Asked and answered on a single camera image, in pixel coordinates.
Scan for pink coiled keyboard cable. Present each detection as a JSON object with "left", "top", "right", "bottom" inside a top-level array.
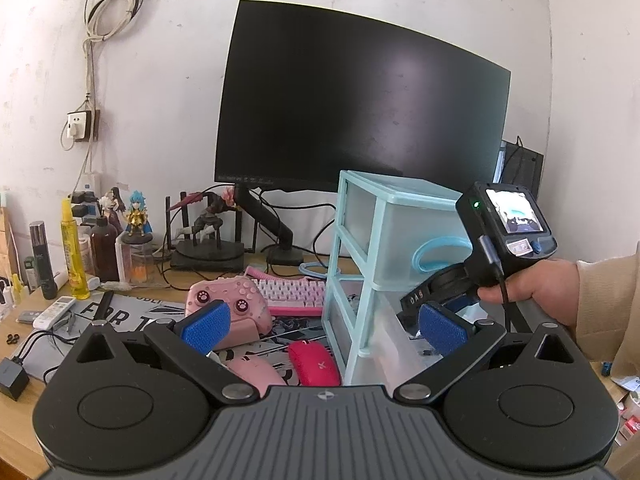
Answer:
[{"left": 243, "top": 266, "right": 282, "bottom": 287}]

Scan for clear glass jar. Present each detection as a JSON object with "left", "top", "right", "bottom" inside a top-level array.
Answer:
[{"left": 115, "top": 244, "right": 157, "bottom": 287}]

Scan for dark haired figurine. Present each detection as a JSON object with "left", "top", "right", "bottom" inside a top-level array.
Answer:
[{"left": 99, "top": 185, "right": 126, "bottom": 236}]

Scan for brown plastic bottle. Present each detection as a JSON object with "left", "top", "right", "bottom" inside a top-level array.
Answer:
[{"left": 90, "top": 215, "right": 121, "bottom": 284}]

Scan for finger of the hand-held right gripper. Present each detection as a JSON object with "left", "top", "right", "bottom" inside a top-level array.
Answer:
[{"left": 399, "top": 280, "right": 481, "bottom": 333}]

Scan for printed grey desk mat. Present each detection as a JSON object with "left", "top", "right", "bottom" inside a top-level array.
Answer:
[{"left": 22, "top": 290, "right": 341, "bottom": 386}]

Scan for translucent plastic drawer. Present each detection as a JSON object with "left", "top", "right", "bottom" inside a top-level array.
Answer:
[{"left": 327, "top": 280, "right": 453, "bottom": 386}]

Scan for pink game controller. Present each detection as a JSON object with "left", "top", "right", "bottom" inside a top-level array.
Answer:
[{"left": 185, "top": 275, "right": 274, "bottom": 332}]

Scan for light pink computer mouse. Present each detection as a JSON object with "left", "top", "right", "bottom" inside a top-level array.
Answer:
[{"left": 226, "top": 354, "right": 288, "bottom": 397}]

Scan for pink mechanical keyboard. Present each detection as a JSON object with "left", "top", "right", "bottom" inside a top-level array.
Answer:
[{"left": 252, "top": 277, "right": 328, "bottom": 317}]

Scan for blue haired gold armour figurine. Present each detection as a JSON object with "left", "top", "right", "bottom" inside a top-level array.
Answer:
[{"left": 121, "top": 190, "right": 154, "bottom": 247}]

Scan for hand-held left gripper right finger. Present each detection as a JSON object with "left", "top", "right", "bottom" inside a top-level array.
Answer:
[{"left": 392, "top": 302, "right": 583, "bottom": 406}]

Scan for translucent drawer with blue loop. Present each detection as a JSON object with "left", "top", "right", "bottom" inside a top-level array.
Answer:
[{"left": 345, "top": 180, "right": 473, "bottom": 288}]

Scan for dark winged figurine on stand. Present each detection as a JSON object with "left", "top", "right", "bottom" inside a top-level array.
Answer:
[{"left": 166, "top": 186, "right": 247, "bottom": 272}]

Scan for light blue plastic drawer cabinet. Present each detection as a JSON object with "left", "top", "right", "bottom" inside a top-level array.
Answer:
[{"left": 320, "top": 170, "right": 482, "bottom": 389}]

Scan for yellow spray bottle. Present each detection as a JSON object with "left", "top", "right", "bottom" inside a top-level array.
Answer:
[{"left": 60, "top": 198, "right": 92, "bottom": 301}]

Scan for person's right hand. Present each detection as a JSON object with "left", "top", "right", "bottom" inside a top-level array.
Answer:
[{"left": 476, "top": 257, "right": 582, "bottom": 329}]

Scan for magenta computer mouse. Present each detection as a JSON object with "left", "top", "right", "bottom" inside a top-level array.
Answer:
[{"left": 287, "top": 340, "right": 344, "bottom": 389}]

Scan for coiled white wall cables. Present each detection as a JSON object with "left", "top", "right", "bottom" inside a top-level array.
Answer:
[{"left": 81, "top": 0, "right": 146, "bottom": 43}]

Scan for black power adapter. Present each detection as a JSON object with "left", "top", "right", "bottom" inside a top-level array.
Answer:
[{"left": 0, "top": 356, "right": 31, "bottom": 402}]

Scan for person's right forearm beige sleeve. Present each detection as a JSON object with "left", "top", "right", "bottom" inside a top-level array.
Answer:
[{"left": 574, "top": 240, "right": 640, "bottom": 377}]

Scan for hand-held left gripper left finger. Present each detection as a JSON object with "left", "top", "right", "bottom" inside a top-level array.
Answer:
[{"left": 62, "top": 300, "right": 258, "bottom": 406}]

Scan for white remote control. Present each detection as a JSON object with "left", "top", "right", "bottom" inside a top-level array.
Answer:
[{"left": 32, "top": 296, "right": 77, "bottom": 331}]

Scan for black speaker box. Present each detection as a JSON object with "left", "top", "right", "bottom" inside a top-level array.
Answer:
[{"left": 499, "top": 137, "right": 545, "bottom": 201}]

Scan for grey usb cable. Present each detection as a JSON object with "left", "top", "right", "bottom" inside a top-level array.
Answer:
[{"left": 477, "top": 233, "right": 517, "bottom": 334}]

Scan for black spray can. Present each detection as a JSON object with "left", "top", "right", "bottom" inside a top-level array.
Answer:
[{"left": 28, "top": 221, "right": 59, "bottom": 301}]

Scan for light blue cable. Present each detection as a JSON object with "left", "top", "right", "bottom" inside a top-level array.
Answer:
[{"left": 299, "top": 261, "right": 332, "bottom": 282}]

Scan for white wall socket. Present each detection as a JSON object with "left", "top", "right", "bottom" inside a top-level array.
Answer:
[{"left": 64, "top": 108, "right": 102, "bottom": 144}]

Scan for white power strip with plugs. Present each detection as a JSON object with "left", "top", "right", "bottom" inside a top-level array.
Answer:
[{"left": 69, "top": 172, "right": 104, "bottom": 221}]

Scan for black curved computer monitor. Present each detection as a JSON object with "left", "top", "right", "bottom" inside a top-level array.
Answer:
[{"left": 214, "top": 0, "right": 512, "bottom": 196}]

